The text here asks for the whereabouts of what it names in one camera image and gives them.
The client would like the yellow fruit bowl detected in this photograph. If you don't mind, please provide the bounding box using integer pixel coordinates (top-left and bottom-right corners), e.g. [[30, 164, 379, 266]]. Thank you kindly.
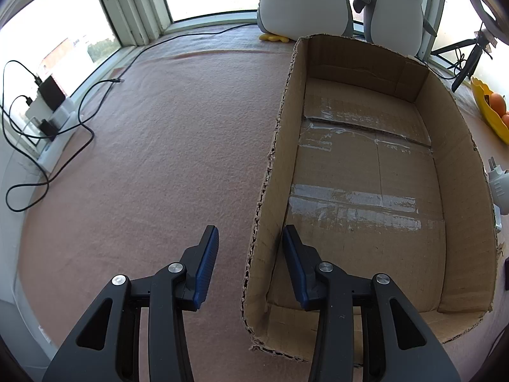
[[471, 77, 509, 144]]

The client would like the small penguin plush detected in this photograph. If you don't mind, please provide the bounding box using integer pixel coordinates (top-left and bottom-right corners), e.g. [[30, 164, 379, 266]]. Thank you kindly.
[[353, 0, 436, 56]]

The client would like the large penguin plush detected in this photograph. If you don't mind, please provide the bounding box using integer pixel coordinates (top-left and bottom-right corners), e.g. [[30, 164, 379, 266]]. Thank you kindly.
[[257, 0, 371, 43]]

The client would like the black power adapter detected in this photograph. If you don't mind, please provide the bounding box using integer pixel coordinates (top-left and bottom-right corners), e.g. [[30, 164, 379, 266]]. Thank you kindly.
[[38, 76, 66, 111]]

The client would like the open cardboard box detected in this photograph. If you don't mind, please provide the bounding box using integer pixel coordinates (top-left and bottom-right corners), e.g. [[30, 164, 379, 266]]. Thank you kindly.
[[241, 35, 498, 360]]

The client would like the white power strip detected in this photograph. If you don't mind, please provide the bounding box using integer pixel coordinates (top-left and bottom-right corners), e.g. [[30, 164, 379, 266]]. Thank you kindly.
[[25, 93, 78, 174]]

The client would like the orange fruit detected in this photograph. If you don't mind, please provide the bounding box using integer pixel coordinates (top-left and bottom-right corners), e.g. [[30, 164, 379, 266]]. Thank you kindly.
[[489, 92, 506, 117], [501, 114, 509, 128]]

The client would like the white plug-in device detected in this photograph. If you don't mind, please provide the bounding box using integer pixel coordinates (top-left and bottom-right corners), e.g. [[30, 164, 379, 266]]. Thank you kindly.
[[487, 157, 509, 216]]

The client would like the pink blanket mat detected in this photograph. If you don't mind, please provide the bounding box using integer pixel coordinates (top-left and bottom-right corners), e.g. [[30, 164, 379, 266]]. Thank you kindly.
[[15, 23, 509, 382]]

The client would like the black tripod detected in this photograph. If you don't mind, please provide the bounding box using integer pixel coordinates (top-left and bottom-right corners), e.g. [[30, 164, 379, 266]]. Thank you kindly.
[[430, 29, 493, 92]]

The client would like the small black plug adapter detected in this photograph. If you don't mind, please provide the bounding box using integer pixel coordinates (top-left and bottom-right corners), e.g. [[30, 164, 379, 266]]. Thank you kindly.
[[38, 119, 59, 141]]

